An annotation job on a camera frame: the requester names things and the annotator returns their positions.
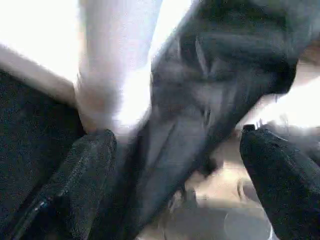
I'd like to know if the black plastic mat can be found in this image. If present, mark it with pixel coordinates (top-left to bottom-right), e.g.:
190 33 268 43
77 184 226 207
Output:
0 0 320 240

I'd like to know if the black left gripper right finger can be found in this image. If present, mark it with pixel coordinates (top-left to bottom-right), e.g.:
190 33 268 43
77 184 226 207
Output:
239 124 320 240

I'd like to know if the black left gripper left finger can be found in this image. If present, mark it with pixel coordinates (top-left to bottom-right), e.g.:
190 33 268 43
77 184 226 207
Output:
4 128 118 240

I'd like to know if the white plastic table leg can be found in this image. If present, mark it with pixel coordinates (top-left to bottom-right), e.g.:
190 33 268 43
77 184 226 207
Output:
74 0 161 133

